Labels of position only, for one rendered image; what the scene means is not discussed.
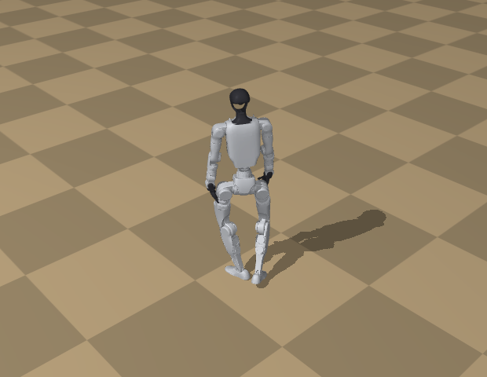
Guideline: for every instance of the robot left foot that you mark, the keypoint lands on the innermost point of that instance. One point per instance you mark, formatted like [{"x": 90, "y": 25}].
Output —
[{"x": 244, "y": 274}]

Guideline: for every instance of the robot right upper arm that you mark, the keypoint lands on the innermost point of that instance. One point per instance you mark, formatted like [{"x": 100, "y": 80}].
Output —
[{"x": 267, "y": 136}]

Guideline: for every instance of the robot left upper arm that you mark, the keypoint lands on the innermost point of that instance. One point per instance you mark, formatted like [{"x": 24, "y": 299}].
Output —
[{"x": 217, "y": 133}]

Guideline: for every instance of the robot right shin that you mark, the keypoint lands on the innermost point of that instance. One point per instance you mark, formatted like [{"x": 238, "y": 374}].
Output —
[{"x": 261, "y": 245}]

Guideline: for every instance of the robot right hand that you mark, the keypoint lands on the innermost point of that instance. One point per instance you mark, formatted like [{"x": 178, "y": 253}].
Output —
[{"x": 266, "y": 177}]

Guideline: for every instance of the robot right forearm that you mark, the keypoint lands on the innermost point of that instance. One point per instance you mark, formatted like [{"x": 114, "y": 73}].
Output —
[{"x": 268, "y": 163}]

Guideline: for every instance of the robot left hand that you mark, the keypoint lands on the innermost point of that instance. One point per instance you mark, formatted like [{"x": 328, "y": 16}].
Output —
[{"x": 212, "y": 188}]

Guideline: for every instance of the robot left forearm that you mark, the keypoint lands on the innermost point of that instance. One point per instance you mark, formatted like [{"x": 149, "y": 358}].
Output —
[{"x": 211, "y": 171}]

